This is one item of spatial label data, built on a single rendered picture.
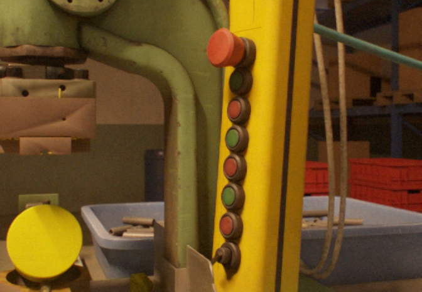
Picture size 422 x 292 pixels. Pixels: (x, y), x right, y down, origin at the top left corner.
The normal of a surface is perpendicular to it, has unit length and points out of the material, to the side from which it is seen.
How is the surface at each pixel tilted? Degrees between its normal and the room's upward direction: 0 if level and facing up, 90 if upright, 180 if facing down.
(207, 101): 90
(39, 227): 74
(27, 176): 90
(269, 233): 90
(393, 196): 90
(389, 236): 100
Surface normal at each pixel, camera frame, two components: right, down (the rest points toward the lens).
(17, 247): 0.28, -0.27
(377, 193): -0.96, 0.00
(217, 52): -0.76, -0.05
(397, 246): 0.29, 0.18
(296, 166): 0.65, 0.00
